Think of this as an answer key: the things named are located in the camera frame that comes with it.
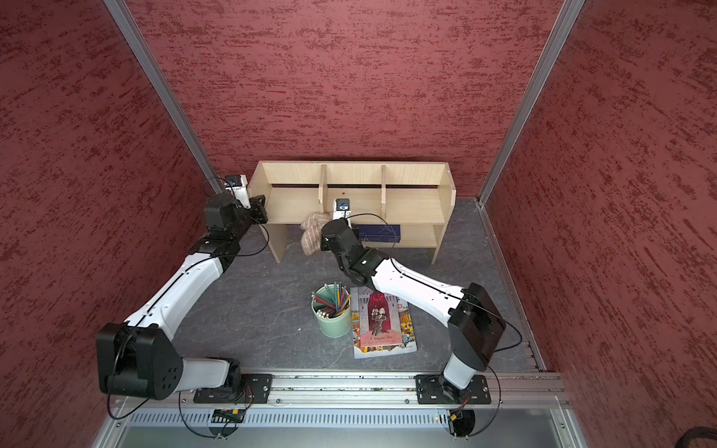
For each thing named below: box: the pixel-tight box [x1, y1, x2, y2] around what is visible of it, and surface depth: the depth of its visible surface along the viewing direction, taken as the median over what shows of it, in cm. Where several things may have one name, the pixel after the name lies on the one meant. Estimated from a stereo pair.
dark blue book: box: [357, 224, 401, 243], surface depth 93 cm
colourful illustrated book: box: [350, 285, 419, 360], surface depth 86 cm
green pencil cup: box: [311, 283, 352, 338], surface depth 79 cm
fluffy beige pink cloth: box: [299, 212, 333, 256], surface depth 79 cm
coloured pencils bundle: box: [311, 281, 352, 319], surface depth 79 cm
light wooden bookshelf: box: [248, 161, 457, 265], surface depth 86 cm
